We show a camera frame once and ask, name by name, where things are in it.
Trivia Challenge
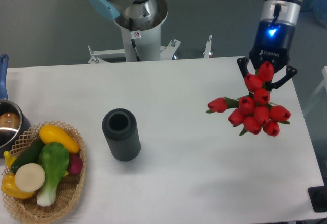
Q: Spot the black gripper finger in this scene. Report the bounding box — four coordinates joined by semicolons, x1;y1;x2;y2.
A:
237;57;250;78
266;66;298;90

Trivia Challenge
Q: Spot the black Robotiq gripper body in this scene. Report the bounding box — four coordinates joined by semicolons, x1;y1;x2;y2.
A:
249;21;295;72

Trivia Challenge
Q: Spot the red tulip bouquet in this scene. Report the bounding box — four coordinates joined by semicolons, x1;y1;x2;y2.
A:
206;61;291;137

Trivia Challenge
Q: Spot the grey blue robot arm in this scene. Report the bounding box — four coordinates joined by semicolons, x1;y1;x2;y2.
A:
89;0;302;90

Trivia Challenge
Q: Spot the dark grey ribbed vase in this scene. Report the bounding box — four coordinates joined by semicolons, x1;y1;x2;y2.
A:
102;108;141;162

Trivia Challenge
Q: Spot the black device at table edge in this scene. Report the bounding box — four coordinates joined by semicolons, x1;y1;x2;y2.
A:
308;186;326;213

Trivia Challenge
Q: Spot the purple red radish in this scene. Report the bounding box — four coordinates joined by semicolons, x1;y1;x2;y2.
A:
67;154;83;175

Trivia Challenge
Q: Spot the yellow squash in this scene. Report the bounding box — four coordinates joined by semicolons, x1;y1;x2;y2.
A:
39;124;80;154

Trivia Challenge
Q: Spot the green bok choy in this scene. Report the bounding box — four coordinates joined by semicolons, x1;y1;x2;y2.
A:
37;142;69;207

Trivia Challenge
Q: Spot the green cucumber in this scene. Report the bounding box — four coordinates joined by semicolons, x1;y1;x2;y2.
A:
10;137;45;174

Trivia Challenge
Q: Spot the yellow banana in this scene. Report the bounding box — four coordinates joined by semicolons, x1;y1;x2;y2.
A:
3;151;17;169

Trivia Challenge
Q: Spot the woven wicker basket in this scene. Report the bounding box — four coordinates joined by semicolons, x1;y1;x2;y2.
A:
2;121;86;223

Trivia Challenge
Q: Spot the yellow bell pepper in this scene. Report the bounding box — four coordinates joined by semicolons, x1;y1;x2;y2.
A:
1;173;35;199

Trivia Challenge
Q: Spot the white frame at right edge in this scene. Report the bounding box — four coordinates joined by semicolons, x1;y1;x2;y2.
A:
302;66;326;116

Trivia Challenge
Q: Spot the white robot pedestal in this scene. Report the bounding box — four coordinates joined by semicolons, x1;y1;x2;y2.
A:
88;27;181;64

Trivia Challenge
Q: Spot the blue handled saucepan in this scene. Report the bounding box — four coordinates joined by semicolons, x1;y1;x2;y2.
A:
1;54;30;158

